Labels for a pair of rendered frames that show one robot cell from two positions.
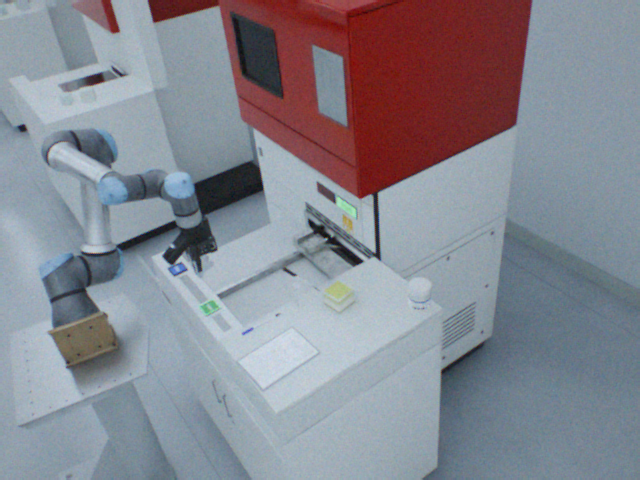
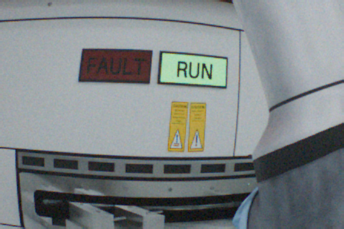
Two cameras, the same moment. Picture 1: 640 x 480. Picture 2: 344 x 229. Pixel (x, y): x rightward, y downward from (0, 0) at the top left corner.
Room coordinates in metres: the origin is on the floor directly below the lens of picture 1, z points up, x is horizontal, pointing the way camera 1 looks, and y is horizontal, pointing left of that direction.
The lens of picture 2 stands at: (1.79, 1.25, 1.10)
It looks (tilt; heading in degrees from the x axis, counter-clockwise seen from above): 3 degrees down; 269
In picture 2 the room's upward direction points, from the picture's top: 4 degrees clockwise
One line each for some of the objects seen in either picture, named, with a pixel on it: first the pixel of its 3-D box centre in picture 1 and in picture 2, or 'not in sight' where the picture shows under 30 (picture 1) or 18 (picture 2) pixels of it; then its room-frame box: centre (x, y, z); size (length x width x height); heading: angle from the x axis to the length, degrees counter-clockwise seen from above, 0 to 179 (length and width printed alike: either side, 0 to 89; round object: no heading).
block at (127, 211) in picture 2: (314, 245); (138, 218); (1.80, 0.05, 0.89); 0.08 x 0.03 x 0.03; 122
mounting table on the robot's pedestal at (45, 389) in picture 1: (89, 362); not in sight; (1.45, 0.88, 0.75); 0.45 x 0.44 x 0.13; 113
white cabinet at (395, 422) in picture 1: (297, 380); not in sight; (1.56, 0.18, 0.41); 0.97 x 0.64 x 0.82; 32
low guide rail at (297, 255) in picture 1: (266, 270); not in sight; (1.75, 0.25, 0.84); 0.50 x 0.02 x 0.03; 122
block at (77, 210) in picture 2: (303, 235); (90, 216); (1.87, 0.10, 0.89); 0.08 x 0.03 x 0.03; 122
